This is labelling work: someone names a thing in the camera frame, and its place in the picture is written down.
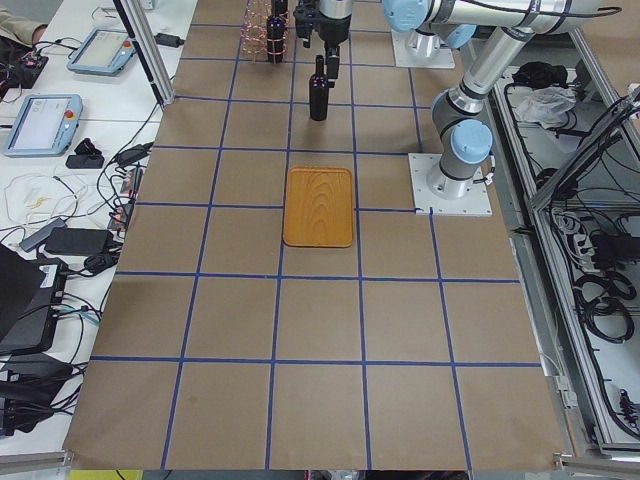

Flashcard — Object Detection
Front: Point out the dark wine bottle far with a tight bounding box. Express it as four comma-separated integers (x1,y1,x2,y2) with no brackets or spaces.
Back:
271,0,288,17

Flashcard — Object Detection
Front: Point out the copper wire wine basket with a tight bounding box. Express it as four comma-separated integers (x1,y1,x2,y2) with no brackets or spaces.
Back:
241,0,289,62

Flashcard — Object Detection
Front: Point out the black power adapter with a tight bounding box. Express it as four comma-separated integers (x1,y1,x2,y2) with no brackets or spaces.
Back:
154,33,184,48

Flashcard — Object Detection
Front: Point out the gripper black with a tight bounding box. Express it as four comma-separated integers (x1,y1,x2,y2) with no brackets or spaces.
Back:
318,14,351,88

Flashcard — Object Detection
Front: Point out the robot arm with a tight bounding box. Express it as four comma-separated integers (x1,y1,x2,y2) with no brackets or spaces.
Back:
382,1,622,97
427,27,534,201

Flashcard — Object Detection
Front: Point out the black laptop power brick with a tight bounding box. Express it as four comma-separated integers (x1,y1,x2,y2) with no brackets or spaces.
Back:
44,227,113,256

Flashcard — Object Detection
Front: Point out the dark wine bottle handled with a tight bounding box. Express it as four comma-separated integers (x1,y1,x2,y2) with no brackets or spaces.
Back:
308,55,329,121

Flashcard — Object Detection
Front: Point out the dark wine bottle middle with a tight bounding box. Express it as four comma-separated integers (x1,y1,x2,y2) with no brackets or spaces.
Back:
266,15,286,64

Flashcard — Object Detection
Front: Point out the teach pendant near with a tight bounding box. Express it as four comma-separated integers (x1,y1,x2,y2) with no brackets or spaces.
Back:
3,94,83,158

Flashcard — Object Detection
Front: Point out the aluminium frame post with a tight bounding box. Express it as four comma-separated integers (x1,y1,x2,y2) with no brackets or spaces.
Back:
113,0,175,108

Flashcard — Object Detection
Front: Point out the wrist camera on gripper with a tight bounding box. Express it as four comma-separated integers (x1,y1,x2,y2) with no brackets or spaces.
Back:
293,1,318,48

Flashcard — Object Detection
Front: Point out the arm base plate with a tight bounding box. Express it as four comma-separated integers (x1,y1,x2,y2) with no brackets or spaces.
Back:
391,31,455,70
408,153,492,217

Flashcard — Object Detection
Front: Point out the teach pendant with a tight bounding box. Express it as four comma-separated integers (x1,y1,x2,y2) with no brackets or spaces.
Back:
3,94,83,158
67,28,135,76

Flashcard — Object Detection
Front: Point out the wooden tray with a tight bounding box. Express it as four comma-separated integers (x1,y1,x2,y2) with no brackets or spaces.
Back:
283,166,354,248

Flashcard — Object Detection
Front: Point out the teach pendant far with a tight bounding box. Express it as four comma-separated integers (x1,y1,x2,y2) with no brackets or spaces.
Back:
67,28,135,76

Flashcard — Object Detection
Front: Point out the dark wine bottle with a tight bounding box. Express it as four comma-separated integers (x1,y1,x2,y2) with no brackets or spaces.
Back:
271,0,288,17
266,15,286,64

